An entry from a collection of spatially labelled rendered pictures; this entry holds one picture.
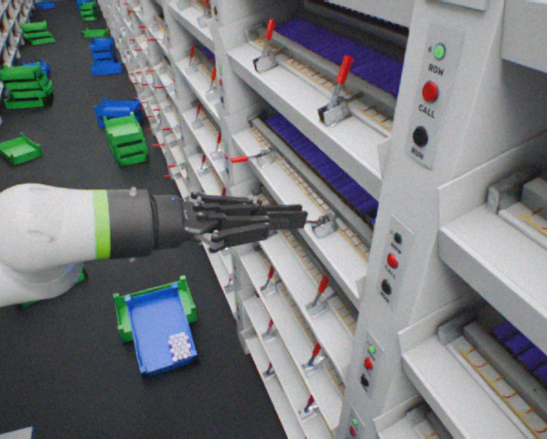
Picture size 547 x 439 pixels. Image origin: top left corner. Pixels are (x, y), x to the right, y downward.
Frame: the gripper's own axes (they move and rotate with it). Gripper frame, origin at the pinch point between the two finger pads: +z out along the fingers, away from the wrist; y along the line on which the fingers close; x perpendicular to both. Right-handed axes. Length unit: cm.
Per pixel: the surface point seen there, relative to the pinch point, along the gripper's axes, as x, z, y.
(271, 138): 0.6, 10.4, -30.7
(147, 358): -96, -9, -55
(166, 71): -21, 14, -167
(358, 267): -3.0, 8.9, 10.3
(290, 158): 0.6, 10.5, -20.3
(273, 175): -3.6, 7.9, -21.3
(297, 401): -62, 21, -4
